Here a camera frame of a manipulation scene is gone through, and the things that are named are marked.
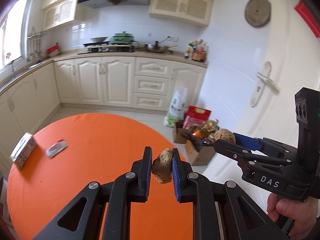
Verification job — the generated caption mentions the window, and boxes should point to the window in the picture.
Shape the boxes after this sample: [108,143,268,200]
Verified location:
[0,0,30,73]

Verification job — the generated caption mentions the steel wok with handle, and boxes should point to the steel wok with handle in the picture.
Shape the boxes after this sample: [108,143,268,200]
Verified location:
[145,37,179,54]

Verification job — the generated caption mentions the green electric pot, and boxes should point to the green electric pot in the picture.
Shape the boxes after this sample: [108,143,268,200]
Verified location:
[110,32,136,45]

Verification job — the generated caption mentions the small lattice door cabinet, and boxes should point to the small lattice door cabinet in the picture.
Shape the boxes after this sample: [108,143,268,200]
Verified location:
[42,0,78,32]

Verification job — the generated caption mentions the hanging utensil rack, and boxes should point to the hanging utensil rack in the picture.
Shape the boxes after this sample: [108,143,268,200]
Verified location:
[26,27,48,62]

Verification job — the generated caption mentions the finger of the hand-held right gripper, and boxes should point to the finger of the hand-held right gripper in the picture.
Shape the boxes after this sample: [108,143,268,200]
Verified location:
[235,132,298,159]
[214,140,293,166]

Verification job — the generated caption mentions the black glass cooktop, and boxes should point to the black glass cooktop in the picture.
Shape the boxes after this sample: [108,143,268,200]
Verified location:
[77,47,135,55]

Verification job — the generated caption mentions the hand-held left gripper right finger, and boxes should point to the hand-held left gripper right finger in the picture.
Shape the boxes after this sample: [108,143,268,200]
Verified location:
[171,148,288,240]

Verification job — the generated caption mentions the red bowl stack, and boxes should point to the red bowl stack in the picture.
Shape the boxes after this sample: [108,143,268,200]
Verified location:
[47,45,62,57]

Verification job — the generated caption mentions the chrome faucet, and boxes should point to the chrome faucet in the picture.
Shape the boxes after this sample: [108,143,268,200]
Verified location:
[5,54,16,74]

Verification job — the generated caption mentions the brown torn bread piece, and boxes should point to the brown torn bread piece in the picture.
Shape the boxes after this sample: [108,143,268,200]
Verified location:
[151,148,173,185]

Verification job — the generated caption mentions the cream cabinet drawer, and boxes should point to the cream cabinet drawer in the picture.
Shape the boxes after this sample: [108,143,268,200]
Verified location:
[132,93,167,110]
[134,76,170,96]
[135,57,173,77]

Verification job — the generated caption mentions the white red wrapper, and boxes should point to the white red wrapper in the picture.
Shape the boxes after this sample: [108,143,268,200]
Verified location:
[45,140,69,159]

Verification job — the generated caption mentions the person's right hand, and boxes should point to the person's right hand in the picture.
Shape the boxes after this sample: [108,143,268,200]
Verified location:
[266,192,320,240]

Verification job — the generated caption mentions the brown cardboard box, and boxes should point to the brown cardboard box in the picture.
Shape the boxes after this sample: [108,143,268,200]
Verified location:
[185,140,218,167]
[173,120,187,144]

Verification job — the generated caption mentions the brown round bun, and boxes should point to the brown round bun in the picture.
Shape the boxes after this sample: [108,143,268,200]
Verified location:
[214,129,236,145]

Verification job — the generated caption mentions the white rice bag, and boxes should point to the white rice bag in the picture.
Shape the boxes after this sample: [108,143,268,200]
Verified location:
[164,87,188,128]

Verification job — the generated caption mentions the group of condiment bottles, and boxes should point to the group of condiment bottles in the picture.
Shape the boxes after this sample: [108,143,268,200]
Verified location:
[184,40,208,63]

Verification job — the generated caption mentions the round orange table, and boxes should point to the round orange table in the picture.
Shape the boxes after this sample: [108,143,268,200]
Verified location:
[6,113,194,240]

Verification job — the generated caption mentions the white door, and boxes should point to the white door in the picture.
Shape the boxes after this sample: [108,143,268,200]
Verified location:
[200,0,320,180]

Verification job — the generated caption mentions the green white drink carton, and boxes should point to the green white drink carton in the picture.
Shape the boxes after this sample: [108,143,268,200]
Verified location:
[10,132,37,170]

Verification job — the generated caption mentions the cream base cabinets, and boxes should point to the cream base cabinets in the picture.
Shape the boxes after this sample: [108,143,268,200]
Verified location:
[0,51,208,160]

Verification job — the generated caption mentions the wide lattice door cabinet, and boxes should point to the wide lattice door cabinet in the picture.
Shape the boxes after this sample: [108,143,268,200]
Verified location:
[149,0,213,27]

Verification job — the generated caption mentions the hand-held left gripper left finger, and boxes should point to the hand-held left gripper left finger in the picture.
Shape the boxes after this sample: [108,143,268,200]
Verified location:
[32,146,153,240]

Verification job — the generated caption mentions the red rice bag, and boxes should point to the red rice bag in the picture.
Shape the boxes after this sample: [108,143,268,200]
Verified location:
[183,106,211,130]

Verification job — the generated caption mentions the cooking oil bottle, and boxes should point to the cooking oil bottle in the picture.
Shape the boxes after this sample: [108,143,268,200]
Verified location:
[190,122,213,139]

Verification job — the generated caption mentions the red paper door decoration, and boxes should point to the red paper door decoration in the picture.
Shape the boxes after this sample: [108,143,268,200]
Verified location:
[294,0,320,39]

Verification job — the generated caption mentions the portable gas stove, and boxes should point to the portable gas stove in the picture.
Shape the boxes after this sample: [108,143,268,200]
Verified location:
[83,42,110,48]

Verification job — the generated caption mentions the metal door handle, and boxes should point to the metal door handle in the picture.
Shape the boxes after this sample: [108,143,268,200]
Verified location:
[250,61,279,108]

